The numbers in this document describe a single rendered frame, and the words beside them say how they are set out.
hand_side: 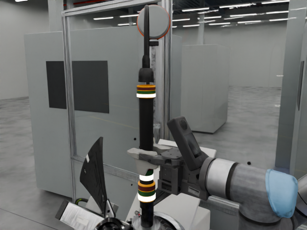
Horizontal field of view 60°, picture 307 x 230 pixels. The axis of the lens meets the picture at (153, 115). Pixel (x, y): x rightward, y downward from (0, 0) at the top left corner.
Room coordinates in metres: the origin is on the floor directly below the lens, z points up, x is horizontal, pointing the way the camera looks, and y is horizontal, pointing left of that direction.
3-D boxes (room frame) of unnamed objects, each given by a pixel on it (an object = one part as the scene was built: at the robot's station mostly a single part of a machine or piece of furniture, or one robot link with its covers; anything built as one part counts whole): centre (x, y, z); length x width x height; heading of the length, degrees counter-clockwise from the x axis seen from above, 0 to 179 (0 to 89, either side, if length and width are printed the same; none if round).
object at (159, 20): (1.34, 0.00, 1.88); 0.17 x 0.15 x 0.16; 54
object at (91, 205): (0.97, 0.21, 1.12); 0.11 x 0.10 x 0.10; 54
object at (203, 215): (1.20, -0.17, 0.92); 0.17 x 0.16 x 0.11; 144
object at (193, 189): (0.55, -0.07, 1.45); 0.12 x 0.08 x 0.09; 54
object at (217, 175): (0.51, -0.14, 1.46); 0.08 x 0.05 x 0.08; 144
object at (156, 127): (1.24, 0.00, 1.36); 0.10 x 0.07 x 0.08; 179
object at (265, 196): (0.46, -0.20, 1.45); 0.11 x 0.08 x 0.09; 54
